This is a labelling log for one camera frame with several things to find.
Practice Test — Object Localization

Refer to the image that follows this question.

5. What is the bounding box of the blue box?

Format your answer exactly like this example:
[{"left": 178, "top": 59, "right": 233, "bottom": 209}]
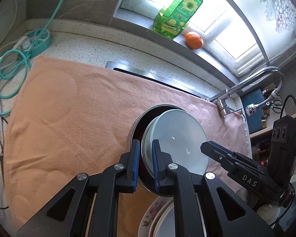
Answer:
[{"left": 240, "top": 87, "right": 276, "bottom": 135}]

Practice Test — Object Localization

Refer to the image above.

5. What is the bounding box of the chrome kitchen faucet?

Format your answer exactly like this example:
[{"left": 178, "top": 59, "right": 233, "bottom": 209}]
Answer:
[{"left": 206, "top": 66, "right": 285, "bottom": 117}]

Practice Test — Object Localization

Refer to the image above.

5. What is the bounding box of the white plug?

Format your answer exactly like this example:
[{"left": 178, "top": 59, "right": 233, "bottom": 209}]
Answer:
[{"left": 13, "top": 36, "right": 31, "bottom": 51}]

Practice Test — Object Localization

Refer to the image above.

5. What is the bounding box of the peach terry towel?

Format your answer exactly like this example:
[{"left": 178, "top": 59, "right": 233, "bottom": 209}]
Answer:
[{"left": 4, "top": 55, "right": 250, "bottom": 229}]

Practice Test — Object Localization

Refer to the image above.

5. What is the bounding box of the orange tangerine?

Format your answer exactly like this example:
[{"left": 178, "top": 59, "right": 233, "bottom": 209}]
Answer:
[{"left": 184, "top": 32, "right": 204, "bottom": 50}]

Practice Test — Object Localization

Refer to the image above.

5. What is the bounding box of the right gloved hand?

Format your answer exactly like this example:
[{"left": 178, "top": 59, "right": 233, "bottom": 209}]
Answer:
[{"left": 236, "top": 188, "right": 281, "bottom": 225}]

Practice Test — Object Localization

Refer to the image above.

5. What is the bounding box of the plain white plate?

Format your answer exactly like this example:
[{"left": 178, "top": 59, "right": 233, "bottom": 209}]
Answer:
[{"left": 153, "top": 202, "right": 175, "bottom": 237}]

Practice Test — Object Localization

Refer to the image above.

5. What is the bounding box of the teal power cable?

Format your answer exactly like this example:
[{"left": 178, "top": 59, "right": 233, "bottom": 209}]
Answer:
[{"left": 0, "top": 0, "right": 72, "bottom": 117}]

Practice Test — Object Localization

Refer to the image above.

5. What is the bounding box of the pale blue small plate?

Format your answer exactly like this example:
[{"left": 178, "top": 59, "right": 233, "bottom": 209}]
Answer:
[{"left": 143, "top": 109, "right": 210, "bottom": 176}]

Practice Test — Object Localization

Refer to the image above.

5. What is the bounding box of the white power cable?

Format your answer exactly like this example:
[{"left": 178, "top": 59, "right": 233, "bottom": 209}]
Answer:
[{"left": 0, "top": 0, "right": 31, "bottom": 198}]

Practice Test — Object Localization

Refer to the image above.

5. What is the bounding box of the white pink floral deep plate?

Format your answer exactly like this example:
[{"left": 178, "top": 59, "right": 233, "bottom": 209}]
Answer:
[{"left": 137, "top": 196, "right": 173, "bottom": 237}]

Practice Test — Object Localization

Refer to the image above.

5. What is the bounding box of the green dish soap bottle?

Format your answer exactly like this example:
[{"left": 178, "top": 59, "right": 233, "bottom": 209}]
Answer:
[{"left": 153, "top": 0, "right": 203, "bottom": 40}]

